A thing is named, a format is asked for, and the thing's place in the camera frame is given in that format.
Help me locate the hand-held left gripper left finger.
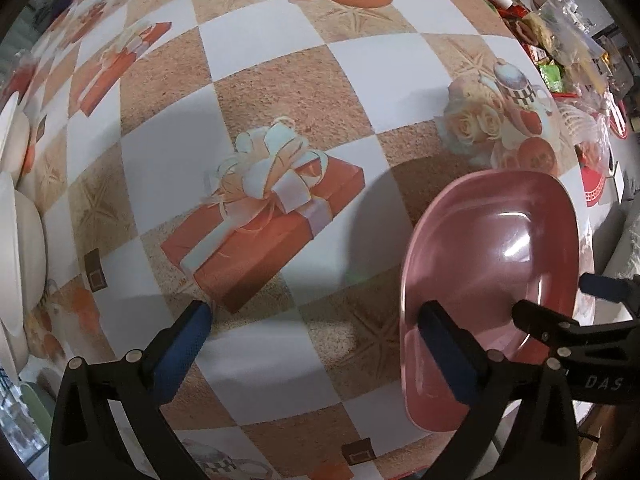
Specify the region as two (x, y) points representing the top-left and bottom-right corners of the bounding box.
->
(48, 300), (213, 480)

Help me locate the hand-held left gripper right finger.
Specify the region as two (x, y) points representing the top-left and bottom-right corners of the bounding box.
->
(417, 300), (583, 480)

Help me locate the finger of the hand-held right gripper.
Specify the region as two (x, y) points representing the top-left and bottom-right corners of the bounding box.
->
(511, 299), (588, 361)
(579, 273), (640, 318)

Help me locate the pink plate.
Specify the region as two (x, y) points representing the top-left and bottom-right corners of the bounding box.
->
(399, 170), (581, 433)

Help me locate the grey fuzzy cloth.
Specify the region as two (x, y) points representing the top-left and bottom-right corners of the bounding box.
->
(595, 200), (640, 281)

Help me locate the red plastic basket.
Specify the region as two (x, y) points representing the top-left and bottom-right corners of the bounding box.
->
(580, 165), (608, 208)

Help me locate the red plate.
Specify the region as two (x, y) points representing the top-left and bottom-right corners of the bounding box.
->
(607, 100), (632, 140)

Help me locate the green snack packet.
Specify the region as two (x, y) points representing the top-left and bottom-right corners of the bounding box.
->
(539, 62), (566, 93)

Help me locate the clear plastic bag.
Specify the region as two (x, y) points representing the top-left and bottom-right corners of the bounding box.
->
(530, 0), (606, 68)

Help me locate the checkered printed tablecloth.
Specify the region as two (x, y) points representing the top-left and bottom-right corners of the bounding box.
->
(0, 0), (608, 480)

